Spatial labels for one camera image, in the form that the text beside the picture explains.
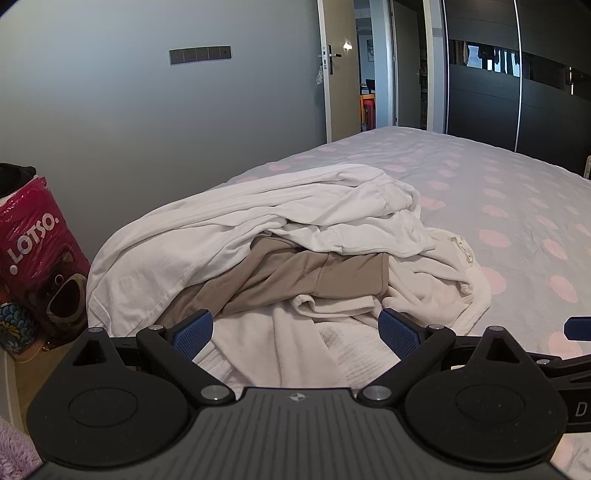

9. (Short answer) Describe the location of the beige garment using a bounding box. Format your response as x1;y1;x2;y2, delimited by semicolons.
156;235;391;334

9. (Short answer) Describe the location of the purple fluffy rug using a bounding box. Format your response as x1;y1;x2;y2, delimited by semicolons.
0;417;40;480

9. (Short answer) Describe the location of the white waffle-textured garment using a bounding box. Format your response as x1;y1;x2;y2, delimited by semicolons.
193;302;394;403

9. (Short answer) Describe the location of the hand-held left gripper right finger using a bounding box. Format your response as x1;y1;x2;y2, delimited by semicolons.
358;308;532;409

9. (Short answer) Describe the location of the black door handle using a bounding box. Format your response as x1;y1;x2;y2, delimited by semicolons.
322;43;343;75

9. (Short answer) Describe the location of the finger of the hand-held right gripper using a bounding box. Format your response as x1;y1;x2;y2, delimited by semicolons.
526;353;591;391
564;316;591;343

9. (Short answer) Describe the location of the bed with pink-dotted sheet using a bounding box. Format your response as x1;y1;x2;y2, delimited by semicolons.
87;126;591;480

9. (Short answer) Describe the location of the blue patterned bag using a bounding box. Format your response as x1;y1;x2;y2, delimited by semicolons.
0;302;38;357

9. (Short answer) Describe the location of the cream garment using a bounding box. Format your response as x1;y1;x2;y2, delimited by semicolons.
290;225;493;339

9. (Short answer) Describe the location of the white t-shirt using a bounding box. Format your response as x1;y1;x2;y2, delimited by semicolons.
87;163;435;343

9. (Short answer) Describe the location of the black cloth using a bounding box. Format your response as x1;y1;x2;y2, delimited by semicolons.
0;162;37;197

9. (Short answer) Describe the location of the dark sliding-door wardrobe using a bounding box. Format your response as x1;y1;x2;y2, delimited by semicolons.
424;0;591;175

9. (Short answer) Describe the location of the grey wall switch panel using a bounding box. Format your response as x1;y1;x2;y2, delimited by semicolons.
169;45;232;65

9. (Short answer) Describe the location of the white door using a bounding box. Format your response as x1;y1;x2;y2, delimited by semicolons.
318;0;362;144

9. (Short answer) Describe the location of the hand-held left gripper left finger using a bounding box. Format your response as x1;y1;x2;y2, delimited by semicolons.
69;310;236;407

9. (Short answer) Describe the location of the pink bear-print bag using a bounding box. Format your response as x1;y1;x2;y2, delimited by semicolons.
0;175;91;350

